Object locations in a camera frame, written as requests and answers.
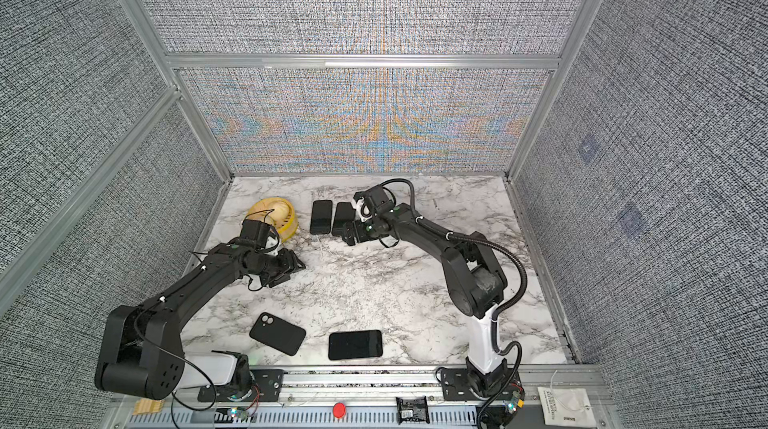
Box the black phone case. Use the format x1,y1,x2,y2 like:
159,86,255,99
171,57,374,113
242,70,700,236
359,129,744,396
331,202,356,237
309,200,334,235
249,312,307,356

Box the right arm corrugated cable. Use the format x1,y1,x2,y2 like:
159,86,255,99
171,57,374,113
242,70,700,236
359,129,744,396
377,178,529,406

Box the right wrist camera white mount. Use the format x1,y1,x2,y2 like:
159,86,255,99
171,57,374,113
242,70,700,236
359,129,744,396
352,198,371,221

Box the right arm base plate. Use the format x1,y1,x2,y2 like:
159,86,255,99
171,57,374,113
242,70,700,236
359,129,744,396
435,365,525,401

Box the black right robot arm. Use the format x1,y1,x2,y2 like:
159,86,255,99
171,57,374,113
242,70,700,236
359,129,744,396
343,184,509,399

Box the aluminium front rail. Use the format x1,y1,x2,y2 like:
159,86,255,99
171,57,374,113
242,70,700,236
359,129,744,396
97,364,625,428

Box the black phone front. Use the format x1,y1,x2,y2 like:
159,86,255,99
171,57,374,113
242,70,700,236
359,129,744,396
328,330,383,361

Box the red emergency button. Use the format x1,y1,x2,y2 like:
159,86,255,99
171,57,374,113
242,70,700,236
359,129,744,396
332,403,347,419

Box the wooden clips stack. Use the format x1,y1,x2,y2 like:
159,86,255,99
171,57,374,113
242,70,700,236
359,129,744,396
132,398,165,416

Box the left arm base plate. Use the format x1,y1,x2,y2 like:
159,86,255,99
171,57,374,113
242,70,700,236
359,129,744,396
197,369,285,403

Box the yellow bamboo steamer basket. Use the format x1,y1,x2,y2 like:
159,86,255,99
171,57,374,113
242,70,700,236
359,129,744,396
245,197,298,243

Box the small black electronics box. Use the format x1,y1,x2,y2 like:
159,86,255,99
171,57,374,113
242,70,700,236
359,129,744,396
396,396,431,425

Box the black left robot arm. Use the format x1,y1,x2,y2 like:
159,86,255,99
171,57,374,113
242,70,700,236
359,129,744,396
94,238,306,400

